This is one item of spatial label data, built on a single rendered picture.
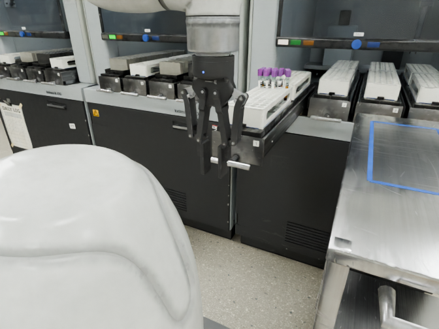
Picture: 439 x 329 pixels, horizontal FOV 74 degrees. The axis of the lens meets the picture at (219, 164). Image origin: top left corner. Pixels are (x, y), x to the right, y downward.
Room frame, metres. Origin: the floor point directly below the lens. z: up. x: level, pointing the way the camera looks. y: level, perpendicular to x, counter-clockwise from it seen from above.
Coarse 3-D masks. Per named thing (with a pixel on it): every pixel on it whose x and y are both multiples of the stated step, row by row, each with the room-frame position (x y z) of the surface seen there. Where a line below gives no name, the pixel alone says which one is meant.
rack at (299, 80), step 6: (294, 72) 1.19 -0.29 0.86; (300, 72) 1.19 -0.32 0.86; (306, 72) 1.19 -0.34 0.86; (294, 78) 1.07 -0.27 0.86; (300, 78) 1.06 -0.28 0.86; (306, 78) 1.13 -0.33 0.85; (294, 84) 0.96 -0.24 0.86; (300, 84) 1.15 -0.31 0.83; (306, 84) 1.15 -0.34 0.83; (294, 90) 0.95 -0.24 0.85; (300, 90) 1.04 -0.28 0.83; (294, 96) 0.96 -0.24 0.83
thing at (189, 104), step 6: (180, 90) 0.56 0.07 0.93; (186, 90) 0.56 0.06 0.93; (186, 96) 0.56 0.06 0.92; (186, 102) 0.56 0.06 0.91; (192, 102) 0.56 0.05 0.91; (186, 108) 0.56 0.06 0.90; (192, 108) 0.56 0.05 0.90; (186, 114) 0.56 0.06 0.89; (192, 114) 0.56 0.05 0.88; (186, 120) 0.56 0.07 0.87; (192, 120) 0.56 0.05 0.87; (192, 126) 0.55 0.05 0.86; (192, 132) 0.55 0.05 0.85
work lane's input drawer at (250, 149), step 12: (312, 84) 1.22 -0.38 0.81; (300, 96) 1.01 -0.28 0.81; (288, 108) 0.86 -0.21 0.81; (300, 108) 0.98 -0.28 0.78; (276, 120) 0.75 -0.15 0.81; (288, 120) 0.83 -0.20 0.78; (216, 132) 0.68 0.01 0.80; (252, 132) 0.64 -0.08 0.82; (264, 132) 0.66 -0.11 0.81; (276, 132) 0.72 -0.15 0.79; (216, 144) 0.68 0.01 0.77; (240, 144) 0.65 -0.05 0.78; (252, 144) 0.64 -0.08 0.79; (264, 144) 0.63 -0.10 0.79; (216, 156) 0.68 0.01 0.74; (240, 156) 0.65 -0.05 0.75; (252, 156) 0.64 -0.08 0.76; (264, 156) 0.63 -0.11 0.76
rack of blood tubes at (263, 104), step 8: (256, 88) 0.90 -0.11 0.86; (264, 88) 0.90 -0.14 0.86; (280, 88) 0.90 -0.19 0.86; (256, 96) 0.80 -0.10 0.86; (264, 96) 0.80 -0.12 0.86; (272, 96) 0.80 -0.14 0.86; (280, 96) 0.80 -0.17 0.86; (232, 104) 0.71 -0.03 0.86; (248, 104) 0.71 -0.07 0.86; (256, 104) 0.72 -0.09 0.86; (264, 104) 0.71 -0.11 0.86; (272, 104) 0.73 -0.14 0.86; (280, 104) 0.86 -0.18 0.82; (288, 104) 0.90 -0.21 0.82; (232, 112) 0.70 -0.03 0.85; (248, 112) 0.68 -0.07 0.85; (256, 112) 0.67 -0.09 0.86; (264, 112) 0.67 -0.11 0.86; (272, 112) 0.83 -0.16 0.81; (232, 120) 0.70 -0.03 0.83; (248, 120) 0.68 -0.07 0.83; (256, 120) 0.67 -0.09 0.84; (264, 120) 0.68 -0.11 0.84
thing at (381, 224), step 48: (384, 144) 0.56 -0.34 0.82; (432, 144) 0.56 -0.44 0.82; (384, 192) 0.37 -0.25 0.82; (432, 192) 0.37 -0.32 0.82; (336, 240) 0.27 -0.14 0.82; (384, 240) 0.27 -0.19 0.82; (432, 240) 0.27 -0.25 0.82; (336, 288) 0.25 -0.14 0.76; (384, 288) 0.23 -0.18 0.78; (432, 288) 0.21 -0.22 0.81
